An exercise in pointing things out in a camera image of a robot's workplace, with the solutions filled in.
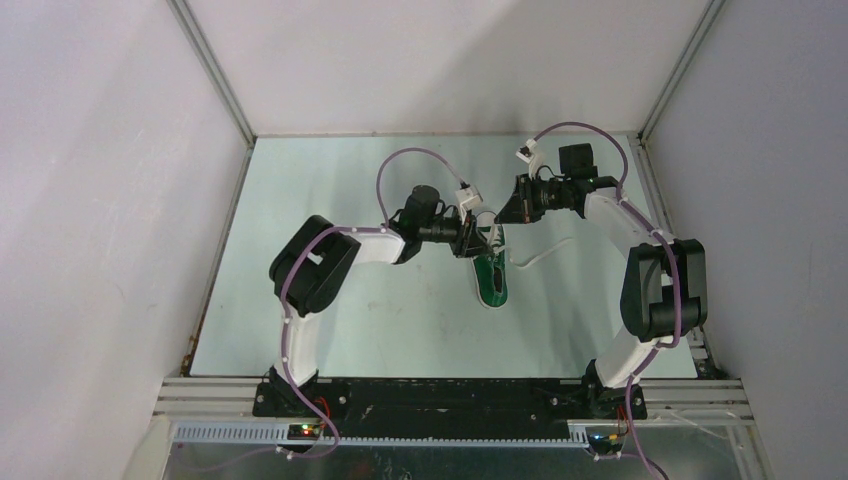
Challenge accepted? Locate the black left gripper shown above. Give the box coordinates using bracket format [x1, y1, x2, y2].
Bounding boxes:
[418, 205, 493, 259]

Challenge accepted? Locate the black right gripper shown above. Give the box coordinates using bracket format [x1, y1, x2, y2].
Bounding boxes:
[495, 173, 571, 225]

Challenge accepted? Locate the white shoelace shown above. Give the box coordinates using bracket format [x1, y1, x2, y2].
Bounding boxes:
[473, 211, 574, 270]

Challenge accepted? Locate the green canvas sneaker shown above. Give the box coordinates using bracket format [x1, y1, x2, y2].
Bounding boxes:
[472, 211, 508, 309]

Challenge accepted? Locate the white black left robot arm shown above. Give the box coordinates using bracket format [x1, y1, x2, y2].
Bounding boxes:
[269, 184, 492, 417]

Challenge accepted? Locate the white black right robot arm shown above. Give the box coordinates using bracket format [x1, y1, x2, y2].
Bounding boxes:
[496, 139, 708, 418]

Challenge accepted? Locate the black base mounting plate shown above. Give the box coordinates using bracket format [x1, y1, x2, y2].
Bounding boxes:
[252, 375, 647, 441]

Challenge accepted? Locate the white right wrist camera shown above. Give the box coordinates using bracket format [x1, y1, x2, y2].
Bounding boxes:
[515, 138, 545, 179]

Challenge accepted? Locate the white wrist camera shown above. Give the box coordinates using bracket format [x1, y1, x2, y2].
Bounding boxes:
[455, 185, 484, 212]
[515, 138, 545, 179]

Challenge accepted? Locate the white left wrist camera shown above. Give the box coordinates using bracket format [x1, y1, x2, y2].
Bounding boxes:
[455, 185, 484, 212]

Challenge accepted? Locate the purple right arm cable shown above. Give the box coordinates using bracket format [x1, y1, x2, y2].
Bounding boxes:
[523, 121, 684, 480]

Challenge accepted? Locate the grey slotted cable duct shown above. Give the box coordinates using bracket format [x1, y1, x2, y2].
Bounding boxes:
[170, 422, 591, 448]

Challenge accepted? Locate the aluminium frame rail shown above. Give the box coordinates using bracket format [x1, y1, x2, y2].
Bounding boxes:
[154, 377, 753, 423]

